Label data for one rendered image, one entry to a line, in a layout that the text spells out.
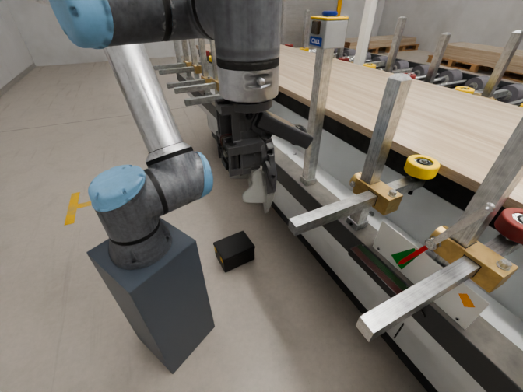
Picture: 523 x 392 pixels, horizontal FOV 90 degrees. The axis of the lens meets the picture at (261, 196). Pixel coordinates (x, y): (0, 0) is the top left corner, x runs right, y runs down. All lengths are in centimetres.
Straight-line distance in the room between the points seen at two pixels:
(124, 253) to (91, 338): 77
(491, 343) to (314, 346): 79
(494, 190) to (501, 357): 34
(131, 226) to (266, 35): 62
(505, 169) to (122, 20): 60
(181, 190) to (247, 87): 50
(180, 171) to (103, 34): 48
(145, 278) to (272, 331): 73
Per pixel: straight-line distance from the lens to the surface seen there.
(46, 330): 173
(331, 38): 81
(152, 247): 88
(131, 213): 79
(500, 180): 58
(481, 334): 77
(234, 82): 39
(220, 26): 39
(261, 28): 38
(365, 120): 107
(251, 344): 137
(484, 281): 66
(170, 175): 82
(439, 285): 58
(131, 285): 88
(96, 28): 42
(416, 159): 84
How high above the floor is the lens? 126
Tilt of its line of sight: 37 degrees down
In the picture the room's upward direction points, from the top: straight up
